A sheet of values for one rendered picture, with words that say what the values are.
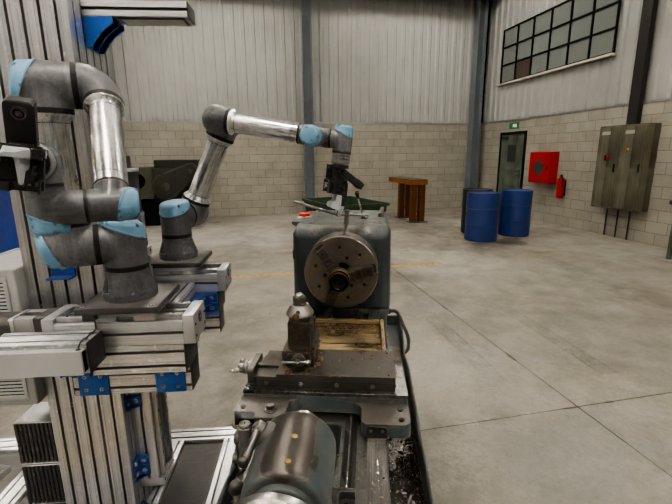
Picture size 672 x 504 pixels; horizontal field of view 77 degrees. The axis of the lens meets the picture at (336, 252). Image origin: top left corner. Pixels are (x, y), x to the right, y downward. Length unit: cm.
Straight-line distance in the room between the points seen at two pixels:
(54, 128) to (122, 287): 45
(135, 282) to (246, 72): 1069
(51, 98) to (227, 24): 1087
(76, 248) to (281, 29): 1105
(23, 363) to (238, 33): 1110
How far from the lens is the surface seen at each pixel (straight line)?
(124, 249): 132
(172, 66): 1193
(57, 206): 107
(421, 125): 1266
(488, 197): 797
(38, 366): 138
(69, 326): 144
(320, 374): 122
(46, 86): 132
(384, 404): 123
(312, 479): 67
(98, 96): 127
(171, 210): 178
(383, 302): 198
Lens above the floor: 157
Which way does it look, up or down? 13 degrees down
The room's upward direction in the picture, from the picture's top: 1 degrees counter-clockwise
